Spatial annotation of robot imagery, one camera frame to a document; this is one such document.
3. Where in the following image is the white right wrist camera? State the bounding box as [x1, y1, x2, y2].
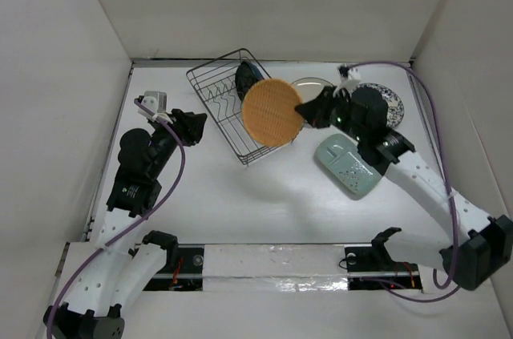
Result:
[338, 64, 362, 92]

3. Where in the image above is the dark blue shell plate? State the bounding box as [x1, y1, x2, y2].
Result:
[235, 61, 265, 102]

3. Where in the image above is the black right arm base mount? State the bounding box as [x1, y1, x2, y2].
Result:
[338, 246, 422, 291]

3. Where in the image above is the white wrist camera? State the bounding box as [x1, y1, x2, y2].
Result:
[135, 91, 167, 119]
[338, 64, 362, 92]

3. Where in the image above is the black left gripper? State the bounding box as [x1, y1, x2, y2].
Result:
[148, 108, 205, 179]

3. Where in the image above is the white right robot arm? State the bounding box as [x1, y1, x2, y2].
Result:
[295, 87, 512, 291]

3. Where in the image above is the blue floral round plate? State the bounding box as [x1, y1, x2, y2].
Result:
[357, 83, 405, 129]

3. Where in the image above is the silver foil covered bar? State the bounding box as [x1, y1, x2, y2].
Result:
[202, 244, 349, 293]

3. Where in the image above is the grey wire dish rack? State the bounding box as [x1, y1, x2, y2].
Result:
[186, 48, 279, 166]

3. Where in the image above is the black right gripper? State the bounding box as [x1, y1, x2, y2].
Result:
[294, 87, 365, 143]

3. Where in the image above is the orange woven round plate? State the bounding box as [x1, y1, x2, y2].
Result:
[241, 79, 304, 147]

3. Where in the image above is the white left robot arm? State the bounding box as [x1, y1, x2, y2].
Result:
[43, 109, 207, 338]

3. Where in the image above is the light green rectangular plate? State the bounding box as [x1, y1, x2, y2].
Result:
[314, 133, 382, 198]

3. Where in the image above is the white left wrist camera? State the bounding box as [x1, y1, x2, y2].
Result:
[135, 91, 167, 119]

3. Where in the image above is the beige tree pattern plate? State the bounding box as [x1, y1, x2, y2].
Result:
[292, 77, 333, 103]

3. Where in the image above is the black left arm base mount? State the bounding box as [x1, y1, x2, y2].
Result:
[152, 244, 204, 291]

